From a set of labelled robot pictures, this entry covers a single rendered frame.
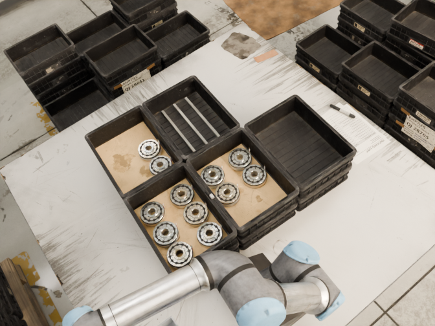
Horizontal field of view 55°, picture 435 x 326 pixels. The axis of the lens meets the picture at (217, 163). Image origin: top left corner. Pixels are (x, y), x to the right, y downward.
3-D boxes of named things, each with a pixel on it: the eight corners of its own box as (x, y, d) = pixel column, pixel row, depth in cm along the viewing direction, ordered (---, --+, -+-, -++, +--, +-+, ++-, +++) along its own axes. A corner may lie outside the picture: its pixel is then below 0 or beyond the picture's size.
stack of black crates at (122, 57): (150, 70, 318) (134, 22, 280) (171, 93, 304) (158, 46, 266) (104, 97, 308) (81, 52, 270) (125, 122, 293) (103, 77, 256)
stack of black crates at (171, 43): (193, 45, 328) (186, 9, 299) (215, 66, 314) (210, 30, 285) (150, 70, 318) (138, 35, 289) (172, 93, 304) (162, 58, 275)
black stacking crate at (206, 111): (243, 141, 194) (241, 126, 184) (188, 174, 187) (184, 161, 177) (197, 90, 213) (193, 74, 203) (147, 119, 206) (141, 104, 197)
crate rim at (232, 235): (239, 235, 159) (239, 232, 157) (171, 280, 152) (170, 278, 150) (184, 163, 179) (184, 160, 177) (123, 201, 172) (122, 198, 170)
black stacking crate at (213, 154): (298, 203, 174) (300, 190, 164) (241, 243, 167) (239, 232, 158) (243, 141, 193) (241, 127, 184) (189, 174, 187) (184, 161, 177)
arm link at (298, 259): (285, 258, 157) (305, 233, 151) (307, 287, 150) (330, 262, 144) (265, 262, 149) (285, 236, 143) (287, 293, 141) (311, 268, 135)
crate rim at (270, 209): (301, 193, 166) (301, 189, 164) (239, 234, 159) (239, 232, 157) (242, 129, 185) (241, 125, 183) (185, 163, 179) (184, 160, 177)
